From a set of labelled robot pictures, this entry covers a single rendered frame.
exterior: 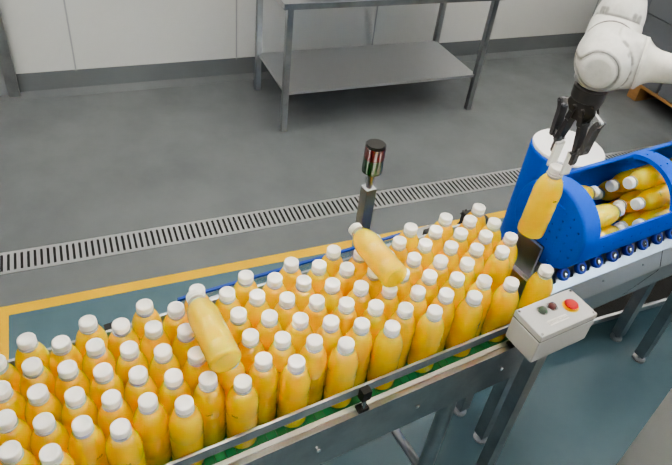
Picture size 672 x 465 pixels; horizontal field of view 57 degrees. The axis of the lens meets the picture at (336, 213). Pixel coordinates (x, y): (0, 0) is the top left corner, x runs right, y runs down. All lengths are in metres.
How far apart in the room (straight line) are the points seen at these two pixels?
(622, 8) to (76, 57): 3.91
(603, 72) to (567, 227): 0.76
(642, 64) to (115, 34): 3.89
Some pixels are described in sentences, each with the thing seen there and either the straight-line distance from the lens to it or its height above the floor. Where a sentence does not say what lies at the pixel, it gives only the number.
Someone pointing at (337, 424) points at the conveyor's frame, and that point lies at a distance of 1.59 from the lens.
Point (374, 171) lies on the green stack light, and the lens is 1.88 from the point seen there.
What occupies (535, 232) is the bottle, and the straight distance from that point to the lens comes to 1.72.
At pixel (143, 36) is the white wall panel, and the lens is 4.75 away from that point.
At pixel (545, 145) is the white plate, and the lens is 2.54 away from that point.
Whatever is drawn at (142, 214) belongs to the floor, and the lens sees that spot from 3.59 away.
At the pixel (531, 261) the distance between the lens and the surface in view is 2.02.
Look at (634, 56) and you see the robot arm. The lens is 1.32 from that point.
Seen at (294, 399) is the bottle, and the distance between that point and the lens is 1.47.
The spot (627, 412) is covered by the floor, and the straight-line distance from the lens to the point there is 3.12.
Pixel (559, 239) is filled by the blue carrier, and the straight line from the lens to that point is 1.99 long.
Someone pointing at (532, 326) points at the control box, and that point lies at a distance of 1.65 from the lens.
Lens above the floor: 2.23
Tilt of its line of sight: 38 degrees down
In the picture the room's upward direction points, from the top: 7 degrees clockwise
